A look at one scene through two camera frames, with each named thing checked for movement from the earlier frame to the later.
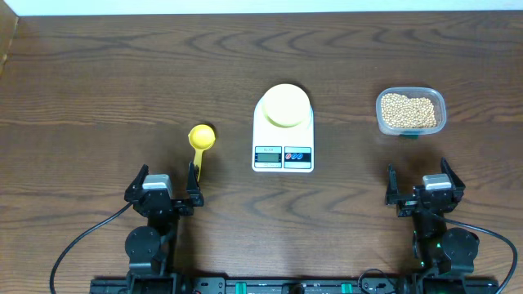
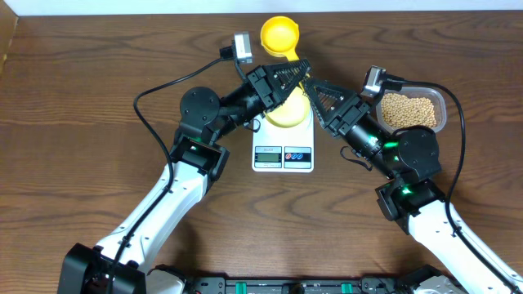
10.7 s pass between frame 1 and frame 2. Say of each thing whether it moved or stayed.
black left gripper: moved
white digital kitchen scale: stayed
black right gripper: moved
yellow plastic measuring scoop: moved
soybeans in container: stayed
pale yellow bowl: stayed
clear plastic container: stayed
